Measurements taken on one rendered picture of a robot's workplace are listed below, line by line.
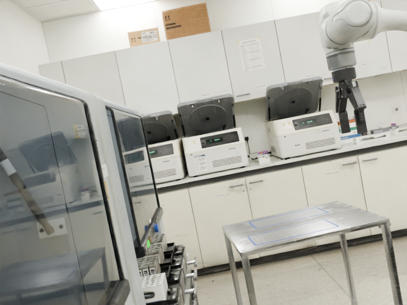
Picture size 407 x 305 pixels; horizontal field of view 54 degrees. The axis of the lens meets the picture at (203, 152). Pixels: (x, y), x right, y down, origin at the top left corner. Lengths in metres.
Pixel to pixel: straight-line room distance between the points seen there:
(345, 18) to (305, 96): 2.82
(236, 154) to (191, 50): 1.09
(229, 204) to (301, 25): 1.82
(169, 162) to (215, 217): 0.64
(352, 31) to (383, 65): 3.04
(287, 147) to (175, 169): 1.02
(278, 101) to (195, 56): 0.91
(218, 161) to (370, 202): 1.42
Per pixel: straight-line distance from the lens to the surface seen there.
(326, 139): 3.70
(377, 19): 1.25
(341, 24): 1.21
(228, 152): 3.52
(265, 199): 3.60
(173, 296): 1.27
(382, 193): 3.91
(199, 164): 3.52
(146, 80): 3.85
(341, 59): 1.37
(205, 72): 3.83
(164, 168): 3.53
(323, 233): 1.61
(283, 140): 3.59
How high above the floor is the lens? 1.29
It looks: 3 degrees down
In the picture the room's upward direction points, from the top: 11 degrees counter-clockwise
